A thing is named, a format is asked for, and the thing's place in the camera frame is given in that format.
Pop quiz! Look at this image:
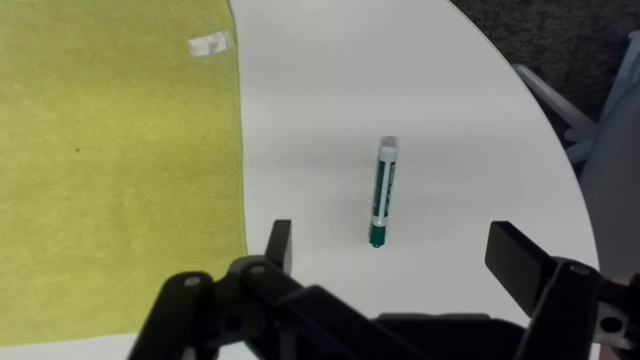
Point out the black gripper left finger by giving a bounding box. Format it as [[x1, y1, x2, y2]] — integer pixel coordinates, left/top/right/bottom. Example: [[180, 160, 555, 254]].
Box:
[[126, 217, 416, 360]]

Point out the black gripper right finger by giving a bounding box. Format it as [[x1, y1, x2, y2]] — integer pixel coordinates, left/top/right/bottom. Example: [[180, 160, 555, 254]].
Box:
[[484, 220, 640, 360]]

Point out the green white marker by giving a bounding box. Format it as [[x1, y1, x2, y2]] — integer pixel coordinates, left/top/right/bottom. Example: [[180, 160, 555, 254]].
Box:
[[367, 134, 403, 250]]

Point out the yellow towel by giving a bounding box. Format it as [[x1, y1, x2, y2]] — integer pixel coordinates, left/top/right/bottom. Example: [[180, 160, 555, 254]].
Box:
[[0, 0, 250, 350]]

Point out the grey white office chair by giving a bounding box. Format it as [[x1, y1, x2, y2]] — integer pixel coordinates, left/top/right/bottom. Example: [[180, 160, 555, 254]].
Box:
[[510, 27, 640, 276]]

